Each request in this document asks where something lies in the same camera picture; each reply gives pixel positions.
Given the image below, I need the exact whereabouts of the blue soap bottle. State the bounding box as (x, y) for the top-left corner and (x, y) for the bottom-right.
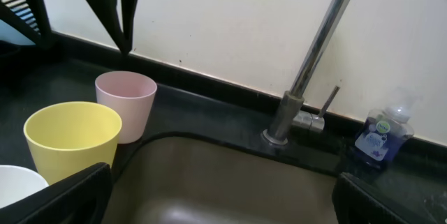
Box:
(353, 91), (416, 170)

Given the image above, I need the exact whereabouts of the steel sink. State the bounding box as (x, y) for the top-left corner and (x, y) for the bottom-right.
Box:
(101, 135), (340, 224)

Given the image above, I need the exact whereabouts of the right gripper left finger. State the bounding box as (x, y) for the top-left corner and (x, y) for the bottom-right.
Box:
(0, 162), (114, 224)

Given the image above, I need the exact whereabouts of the white cup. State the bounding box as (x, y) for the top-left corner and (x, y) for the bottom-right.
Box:
(0, 165), (50, 209)

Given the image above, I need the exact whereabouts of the pink cup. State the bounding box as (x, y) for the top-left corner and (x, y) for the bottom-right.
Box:
(94, 70), (158, 144)

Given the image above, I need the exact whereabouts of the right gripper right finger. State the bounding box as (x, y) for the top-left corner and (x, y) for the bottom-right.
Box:
(331, 172), (434, 224)

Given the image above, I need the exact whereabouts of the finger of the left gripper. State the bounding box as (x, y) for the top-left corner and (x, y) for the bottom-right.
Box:
(82, 0), (142, 56)
(0, 0), (57, 49)

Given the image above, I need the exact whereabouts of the yellow cup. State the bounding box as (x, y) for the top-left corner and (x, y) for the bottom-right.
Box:
(23, 101), (123, 186)

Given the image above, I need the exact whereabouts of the steel tap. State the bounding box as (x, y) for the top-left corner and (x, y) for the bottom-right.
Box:
(261, 0), (447, 147)

